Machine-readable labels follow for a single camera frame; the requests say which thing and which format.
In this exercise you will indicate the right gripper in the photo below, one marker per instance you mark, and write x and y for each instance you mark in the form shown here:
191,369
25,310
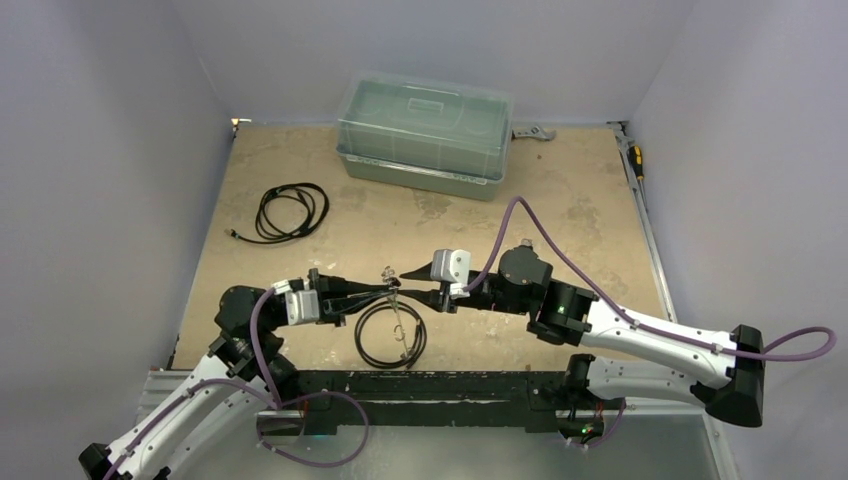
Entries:
448,295

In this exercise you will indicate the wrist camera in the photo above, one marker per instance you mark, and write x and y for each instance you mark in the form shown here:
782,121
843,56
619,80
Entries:
452,267
298,301

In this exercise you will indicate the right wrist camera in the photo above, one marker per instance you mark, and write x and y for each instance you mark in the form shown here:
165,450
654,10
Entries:
452,267

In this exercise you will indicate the yellow black screwdriver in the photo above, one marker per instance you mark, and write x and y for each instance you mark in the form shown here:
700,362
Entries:
635,159

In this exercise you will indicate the silver adjustable wrench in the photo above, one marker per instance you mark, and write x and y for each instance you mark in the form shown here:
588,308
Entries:
535,132

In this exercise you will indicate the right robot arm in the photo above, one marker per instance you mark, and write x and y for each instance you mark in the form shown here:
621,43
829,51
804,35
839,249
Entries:
716,370

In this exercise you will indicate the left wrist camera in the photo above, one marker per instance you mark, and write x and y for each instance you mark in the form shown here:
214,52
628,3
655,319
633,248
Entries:
298,301

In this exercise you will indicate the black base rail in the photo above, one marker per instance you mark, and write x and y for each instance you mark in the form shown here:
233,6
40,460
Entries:
424,397

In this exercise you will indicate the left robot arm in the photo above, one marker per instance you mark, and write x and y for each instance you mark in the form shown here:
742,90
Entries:
243,372

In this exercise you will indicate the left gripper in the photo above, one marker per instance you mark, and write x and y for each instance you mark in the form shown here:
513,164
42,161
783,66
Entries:
339,296

